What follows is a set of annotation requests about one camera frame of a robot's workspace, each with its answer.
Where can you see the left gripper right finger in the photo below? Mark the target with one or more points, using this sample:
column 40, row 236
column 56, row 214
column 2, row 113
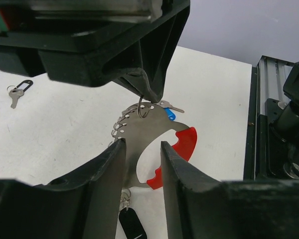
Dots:
column 199, row 207

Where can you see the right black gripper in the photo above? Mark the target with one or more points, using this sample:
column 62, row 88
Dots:
column 66, row 39

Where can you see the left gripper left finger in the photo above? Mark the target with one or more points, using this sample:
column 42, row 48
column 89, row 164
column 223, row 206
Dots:
column 82, row 204

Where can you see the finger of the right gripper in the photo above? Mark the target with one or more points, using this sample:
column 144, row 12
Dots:
column 138, row 59

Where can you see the key with blue tag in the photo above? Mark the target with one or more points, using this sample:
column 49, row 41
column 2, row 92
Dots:
column 168, row 107

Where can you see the black tag with small key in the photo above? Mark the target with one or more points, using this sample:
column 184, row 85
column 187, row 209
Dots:
column 128, row 218

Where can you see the key with black tag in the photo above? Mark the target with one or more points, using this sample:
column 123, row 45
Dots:
column 16, row 92

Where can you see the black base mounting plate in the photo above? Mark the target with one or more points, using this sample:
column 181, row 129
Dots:
column 272, row 146

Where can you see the aluminium frame rail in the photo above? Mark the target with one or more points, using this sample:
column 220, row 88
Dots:
column 271, row 75

